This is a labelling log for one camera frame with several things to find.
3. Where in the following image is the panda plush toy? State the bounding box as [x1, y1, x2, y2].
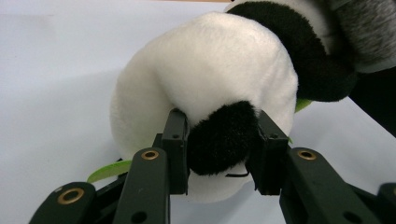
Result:
[87, 0, 360, 205]

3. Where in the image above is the grey fluffy cloth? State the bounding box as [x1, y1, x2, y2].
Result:
[329, 0, 396, 75]

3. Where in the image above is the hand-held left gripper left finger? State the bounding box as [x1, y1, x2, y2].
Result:
[151, 107, 191, 196]

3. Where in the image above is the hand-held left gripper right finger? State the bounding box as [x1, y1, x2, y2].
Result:
[245, 109, 290, 197]

